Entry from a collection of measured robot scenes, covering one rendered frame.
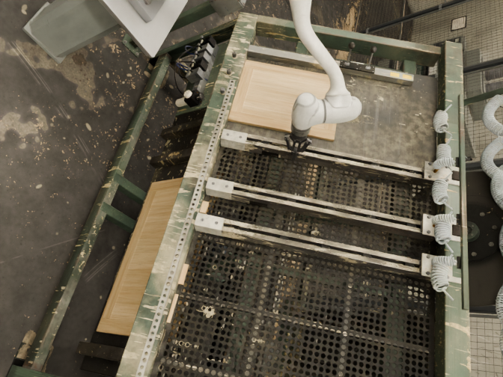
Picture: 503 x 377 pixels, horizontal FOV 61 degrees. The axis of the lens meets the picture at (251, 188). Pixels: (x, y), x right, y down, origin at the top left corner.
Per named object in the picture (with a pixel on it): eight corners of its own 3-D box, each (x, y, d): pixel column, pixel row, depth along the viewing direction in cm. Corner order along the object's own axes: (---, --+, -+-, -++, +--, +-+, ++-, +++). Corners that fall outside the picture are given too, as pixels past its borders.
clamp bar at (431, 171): (224, 133, 221) (223, 104, 200) (454, 179, 213) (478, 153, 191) (219, 149, 216) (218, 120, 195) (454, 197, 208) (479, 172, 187)
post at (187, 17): (131, 36, 292) (214, -4, 249) (137, 43, 296) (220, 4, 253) (128, 42, 289) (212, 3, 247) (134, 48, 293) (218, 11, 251)
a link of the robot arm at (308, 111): (292, 132, 181) (322, 130, 182) (296, 109, 167) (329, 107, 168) (287, 112, 186) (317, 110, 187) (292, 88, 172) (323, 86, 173)
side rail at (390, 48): (257, 28, 267) (258, 14, 257) (433, 60, 259) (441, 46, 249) (255, 35, 264) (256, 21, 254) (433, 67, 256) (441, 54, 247)
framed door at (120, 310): (154, 184, 262) (152, 182, 260) (224, 173, 231) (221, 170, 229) (99, 332, 220) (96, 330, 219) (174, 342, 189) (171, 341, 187)
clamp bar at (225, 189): (210, 180, 208) (207, 154, 187) (455, 231, 199) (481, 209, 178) (205, 198, 203) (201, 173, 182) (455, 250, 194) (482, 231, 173)
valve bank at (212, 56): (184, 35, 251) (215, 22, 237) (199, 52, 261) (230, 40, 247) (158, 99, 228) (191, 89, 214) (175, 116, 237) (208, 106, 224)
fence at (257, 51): (249, 49, 250) (249, 44, 247) (411, 79, 243) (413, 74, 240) (247, 55, 248) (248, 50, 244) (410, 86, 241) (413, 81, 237)
